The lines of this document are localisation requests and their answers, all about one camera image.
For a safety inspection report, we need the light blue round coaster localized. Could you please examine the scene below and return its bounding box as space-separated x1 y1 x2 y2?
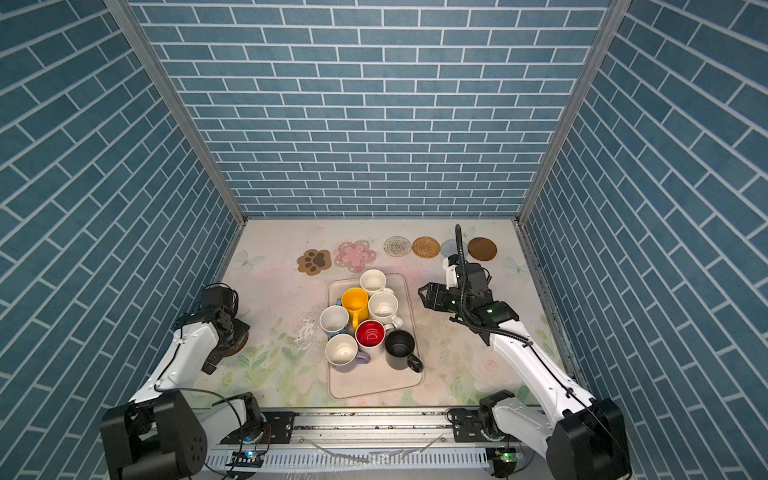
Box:
440 239 468 258

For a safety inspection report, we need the woven rattan round coaster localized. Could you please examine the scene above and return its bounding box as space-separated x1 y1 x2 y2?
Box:
412 236 441 259

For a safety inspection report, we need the cork paw print coaster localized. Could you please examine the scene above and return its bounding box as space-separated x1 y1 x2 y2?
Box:
296 249 333 276

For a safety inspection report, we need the pink flower coaster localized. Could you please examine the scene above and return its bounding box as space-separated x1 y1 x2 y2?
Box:
334 240 377 273

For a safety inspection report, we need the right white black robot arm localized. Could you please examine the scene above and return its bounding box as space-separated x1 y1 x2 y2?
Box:
418 255 632 479

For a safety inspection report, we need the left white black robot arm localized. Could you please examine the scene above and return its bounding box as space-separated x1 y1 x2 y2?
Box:
100 283 266 479

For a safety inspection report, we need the brown round coaster left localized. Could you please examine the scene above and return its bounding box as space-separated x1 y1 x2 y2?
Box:
226 332 249 357

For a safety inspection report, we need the brown round coaster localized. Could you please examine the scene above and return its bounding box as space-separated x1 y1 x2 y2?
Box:
468 237 498 262
226 332 249 357

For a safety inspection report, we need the brown round coaster right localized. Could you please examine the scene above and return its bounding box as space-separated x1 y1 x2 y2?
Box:
468 237 498 262

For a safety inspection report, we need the black mug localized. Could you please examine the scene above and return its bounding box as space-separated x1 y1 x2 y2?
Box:
384 330 424 373

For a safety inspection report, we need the white speckled mug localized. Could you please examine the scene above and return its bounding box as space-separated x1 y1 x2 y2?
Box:
368 291 404 331

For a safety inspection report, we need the white mug at tray back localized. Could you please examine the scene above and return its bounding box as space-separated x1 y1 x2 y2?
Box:
359 269 393 297

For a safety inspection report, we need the light blue mug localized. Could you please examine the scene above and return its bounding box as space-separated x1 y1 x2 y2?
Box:
319 305 349 339

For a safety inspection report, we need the red mug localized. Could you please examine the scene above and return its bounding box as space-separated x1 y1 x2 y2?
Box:
355 320 386 355

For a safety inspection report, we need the yellow mug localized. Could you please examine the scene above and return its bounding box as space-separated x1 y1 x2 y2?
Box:
341 287 369 331

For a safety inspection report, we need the beige plastic tray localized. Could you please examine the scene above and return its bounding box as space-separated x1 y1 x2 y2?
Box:
327 273 424 400

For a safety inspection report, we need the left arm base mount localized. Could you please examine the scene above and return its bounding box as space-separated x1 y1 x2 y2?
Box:
243 411 297 445

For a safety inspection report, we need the white mug purple handle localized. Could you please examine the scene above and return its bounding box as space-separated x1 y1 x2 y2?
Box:
324 334 371 369

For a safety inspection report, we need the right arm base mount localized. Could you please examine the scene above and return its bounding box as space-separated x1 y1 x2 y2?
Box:
445 407 521 443

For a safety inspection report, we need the aluminium front rail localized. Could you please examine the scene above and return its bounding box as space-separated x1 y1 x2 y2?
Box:
122 405 619 452

